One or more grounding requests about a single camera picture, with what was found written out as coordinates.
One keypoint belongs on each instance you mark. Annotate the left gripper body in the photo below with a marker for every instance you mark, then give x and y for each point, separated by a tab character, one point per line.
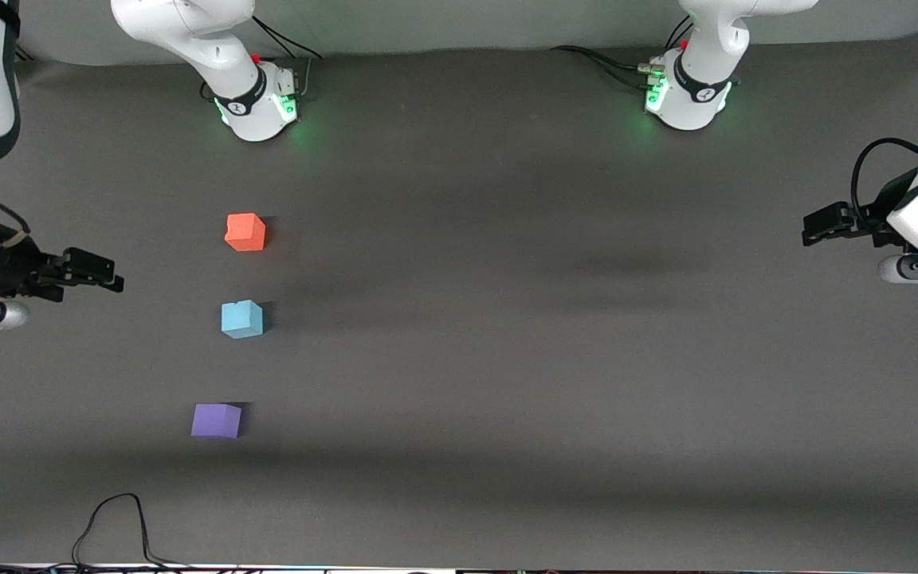
872	217

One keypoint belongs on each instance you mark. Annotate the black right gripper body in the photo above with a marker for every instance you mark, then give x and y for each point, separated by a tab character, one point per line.
13	263

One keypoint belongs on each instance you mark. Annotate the light blue foam block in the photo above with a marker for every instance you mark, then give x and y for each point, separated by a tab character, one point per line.
241	319

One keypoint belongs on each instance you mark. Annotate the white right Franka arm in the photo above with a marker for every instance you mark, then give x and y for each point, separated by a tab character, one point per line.
188	24

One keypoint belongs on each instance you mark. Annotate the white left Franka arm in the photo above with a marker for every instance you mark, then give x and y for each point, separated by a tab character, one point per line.
698	80

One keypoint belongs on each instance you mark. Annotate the orange foam block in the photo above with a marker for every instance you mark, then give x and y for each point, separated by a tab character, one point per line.
245	233

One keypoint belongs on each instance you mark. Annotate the purple foam block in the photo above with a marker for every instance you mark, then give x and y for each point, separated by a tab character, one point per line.
216	421

